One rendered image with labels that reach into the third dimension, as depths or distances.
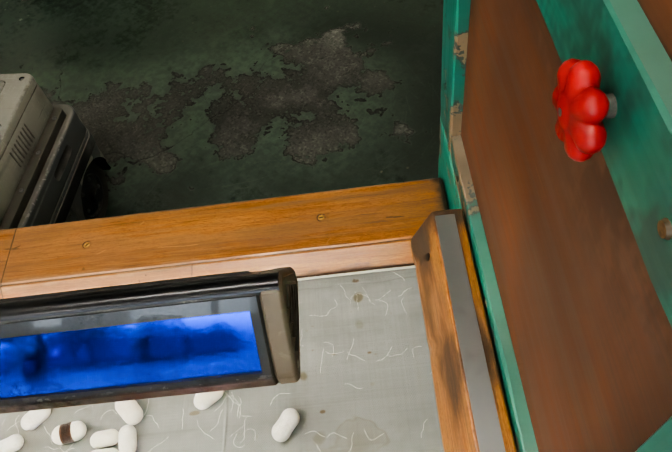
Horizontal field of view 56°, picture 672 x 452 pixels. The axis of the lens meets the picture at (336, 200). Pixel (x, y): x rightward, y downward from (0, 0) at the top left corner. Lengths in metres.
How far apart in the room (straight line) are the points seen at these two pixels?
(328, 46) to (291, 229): 1.47
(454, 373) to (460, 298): 0.07
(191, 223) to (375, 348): 0.30
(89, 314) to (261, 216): 0.46
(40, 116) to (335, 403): 1.18
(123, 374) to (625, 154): 0.32
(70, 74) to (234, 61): 0.59
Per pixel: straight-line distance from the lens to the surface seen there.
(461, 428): 0.62
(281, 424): 0.72
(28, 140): 1.67
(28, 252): 0.94
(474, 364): 0.62
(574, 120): 0.27
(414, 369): 0.75
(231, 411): 0.76
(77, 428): 0.80
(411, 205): 0.83
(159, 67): 2.34
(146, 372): 0.43
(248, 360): 0.41
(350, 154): 1.89
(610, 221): 0.34
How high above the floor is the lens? 1.44
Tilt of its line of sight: 54 degrees down
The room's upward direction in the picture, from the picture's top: 11 degrees counter-clockwise
